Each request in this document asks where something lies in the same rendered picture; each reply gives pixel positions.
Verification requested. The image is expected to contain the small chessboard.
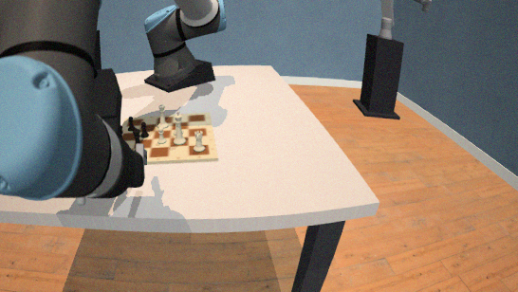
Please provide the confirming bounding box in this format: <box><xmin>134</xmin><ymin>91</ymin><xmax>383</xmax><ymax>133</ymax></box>
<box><xmin>122</xmin><ymin>112</ymin><xmax>218</xmax><ymax>164</ymax></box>

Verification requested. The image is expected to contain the white rook chess piece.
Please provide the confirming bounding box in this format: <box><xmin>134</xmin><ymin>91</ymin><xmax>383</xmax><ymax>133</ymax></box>
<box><xmin>194</xmin><ymin>131</ymin><xmax>205</xmax><ymax>152</ymax></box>

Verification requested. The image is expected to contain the white pawn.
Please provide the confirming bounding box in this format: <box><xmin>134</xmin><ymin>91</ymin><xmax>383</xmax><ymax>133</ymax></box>
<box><xmin>157</xmin><ymin>127</ymin><xmax>166</xmax><ymax>144</ymax></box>

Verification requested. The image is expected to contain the white chess queen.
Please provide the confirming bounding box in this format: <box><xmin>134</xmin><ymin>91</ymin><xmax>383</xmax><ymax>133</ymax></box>
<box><xmin>157</xmin><ymin>104</ymin><xmax>169</xmax><ymax>129</ymax></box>

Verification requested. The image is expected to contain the white chess king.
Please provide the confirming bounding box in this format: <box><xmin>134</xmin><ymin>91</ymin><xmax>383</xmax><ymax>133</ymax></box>
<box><xmin>174</xmin><ymin>111</ymin><xmax>186</xmax><ymax>145</ymax></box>

